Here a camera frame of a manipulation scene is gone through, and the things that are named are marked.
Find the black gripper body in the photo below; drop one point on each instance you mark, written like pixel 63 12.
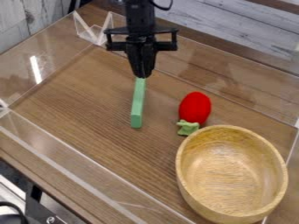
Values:
pixel 140 29

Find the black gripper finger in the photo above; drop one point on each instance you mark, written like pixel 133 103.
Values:
pixel 133 56
pixel 148 58

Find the long green block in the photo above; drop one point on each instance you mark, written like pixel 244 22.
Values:
pixel 137 103

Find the brown wooden bowl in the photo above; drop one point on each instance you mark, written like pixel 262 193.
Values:
pixel 231 174

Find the red plush strawberry toy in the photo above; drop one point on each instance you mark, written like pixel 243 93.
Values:
pixel 193 112

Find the black metal table frame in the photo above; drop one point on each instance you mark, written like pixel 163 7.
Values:
pixel 40 208

